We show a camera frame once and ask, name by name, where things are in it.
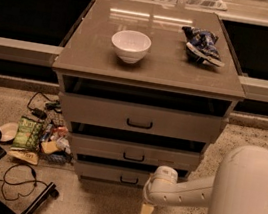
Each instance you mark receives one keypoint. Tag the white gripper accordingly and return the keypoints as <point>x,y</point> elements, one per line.
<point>150,198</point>

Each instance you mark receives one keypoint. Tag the grey bottom drawer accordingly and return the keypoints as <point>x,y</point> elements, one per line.
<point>123,172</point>

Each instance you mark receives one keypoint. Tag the grey drawer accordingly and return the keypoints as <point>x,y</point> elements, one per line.
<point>123,172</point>
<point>141,109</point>
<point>111,143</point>

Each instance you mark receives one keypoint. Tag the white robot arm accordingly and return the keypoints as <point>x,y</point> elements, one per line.
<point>240,186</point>

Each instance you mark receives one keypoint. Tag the grey middle drawer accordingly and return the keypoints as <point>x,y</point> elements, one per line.
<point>111,143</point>

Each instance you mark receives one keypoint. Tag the grey three-drawer cabinet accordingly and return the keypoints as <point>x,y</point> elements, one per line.
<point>166,66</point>

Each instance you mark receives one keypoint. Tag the grey top drawer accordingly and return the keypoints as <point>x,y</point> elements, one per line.
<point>141,109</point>

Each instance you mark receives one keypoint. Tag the yellow sponge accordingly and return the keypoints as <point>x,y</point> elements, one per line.
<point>49,147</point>

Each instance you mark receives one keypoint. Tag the tan snack bag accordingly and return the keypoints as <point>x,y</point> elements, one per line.
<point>29,156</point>

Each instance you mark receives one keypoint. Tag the green chip bag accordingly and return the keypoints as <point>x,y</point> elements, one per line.
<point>27,135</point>

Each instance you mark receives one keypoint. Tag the white plate on floor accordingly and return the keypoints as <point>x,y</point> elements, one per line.
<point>8,131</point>

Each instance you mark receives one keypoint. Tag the white ceramic bowl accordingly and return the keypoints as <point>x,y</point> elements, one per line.
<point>130,46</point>

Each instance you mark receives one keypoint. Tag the blue chip bag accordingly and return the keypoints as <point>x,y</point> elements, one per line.
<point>200,46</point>

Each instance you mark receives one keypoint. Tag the wire basket with snacks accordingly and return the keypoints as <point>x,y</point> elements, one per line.
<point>55,130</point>

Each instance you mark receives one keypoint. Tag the white wire tray right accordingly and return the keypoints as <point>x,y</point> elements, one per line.
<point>211,4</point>

